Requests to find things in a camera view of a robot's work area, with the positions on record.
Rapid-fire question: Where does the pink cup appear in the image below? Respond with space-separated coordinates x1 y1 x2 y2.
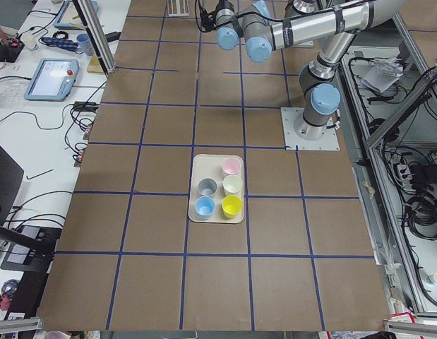
221 157 241 177

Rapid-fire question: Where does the wooden mug tree stand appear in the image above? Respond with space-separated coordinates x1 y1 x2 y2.
77 28 104 74

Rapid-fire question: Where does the blue cup on desk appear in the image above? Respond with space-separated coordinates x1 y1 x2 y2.
76 33 94 57

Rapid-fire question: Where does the pale green cup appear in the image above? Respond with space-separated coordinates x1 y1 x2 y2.
222 175 243 196

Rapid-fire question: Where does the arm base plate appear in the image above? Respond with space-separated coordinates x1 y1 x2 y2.
280 107 340 151

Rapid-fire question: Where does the blue teach pendant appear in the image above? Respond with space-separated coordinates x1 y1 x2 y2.
23 58 80 102
54 1 85 30

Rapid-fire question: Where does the yellow cup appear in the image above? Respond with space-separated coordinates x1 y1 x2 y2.
222 195 243 220

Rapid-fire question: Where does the blue checked cloth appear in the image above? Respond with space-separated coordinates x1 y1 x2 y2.
39 37 78 52

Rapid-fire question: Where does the black power adapter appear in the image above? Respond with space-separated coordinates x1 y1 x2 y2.
105 31 121 42

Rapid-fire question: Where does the grey cup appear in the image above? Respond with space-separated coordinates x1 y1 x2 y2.
198 177 218 197

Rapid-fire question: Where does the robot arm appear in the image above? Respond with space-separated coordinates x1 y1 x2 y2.
212 1 405 141

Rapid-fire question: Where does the aluminium frame post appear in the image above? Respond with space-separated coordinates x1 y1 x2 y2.
73 0 116 76

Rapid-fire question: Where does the cream plastic tray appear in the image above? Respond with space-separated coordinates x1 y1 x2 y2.
188 154 244 224

